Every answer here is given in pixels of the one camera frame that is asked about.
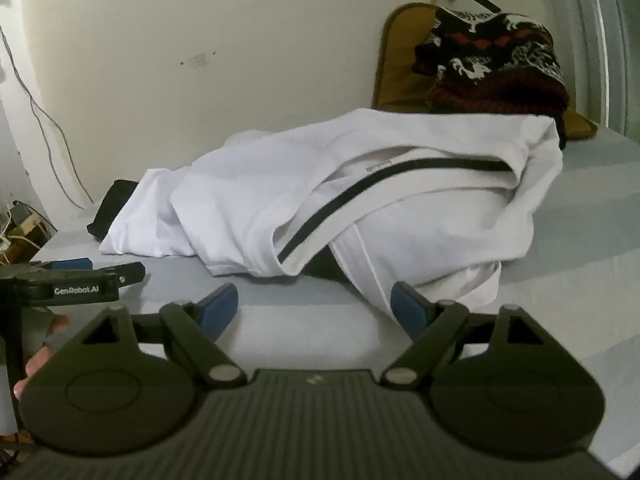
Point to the brown quilted cushion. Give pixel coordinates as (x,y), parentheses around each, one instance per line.
(400,60)

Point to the frosted window glass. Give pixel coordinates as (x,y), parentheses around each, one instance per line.
(630,35)

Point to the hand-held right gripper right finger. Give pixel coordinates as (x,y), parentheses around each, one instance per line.
(407,310)

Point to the black cloth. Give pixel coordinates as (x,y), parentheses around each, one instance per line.
(107,207)

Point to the white t-shirt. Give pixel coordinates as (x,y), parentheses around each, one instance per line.
(250,200)

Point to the black red patterned knit sweater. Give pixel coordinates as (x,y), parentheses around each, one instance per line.
(500,60)

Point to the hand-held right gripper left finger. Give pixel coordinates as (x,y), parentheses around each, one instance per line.
(219,310)

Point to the white window frame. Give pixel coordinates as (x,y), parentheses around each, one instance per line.
(595,35)

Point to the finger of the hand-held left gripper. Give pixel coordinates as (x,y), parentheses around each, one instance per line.
(70,264)
(125,273)

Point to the person's left hand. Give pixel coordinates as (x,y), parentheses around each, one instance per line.
(37,362)

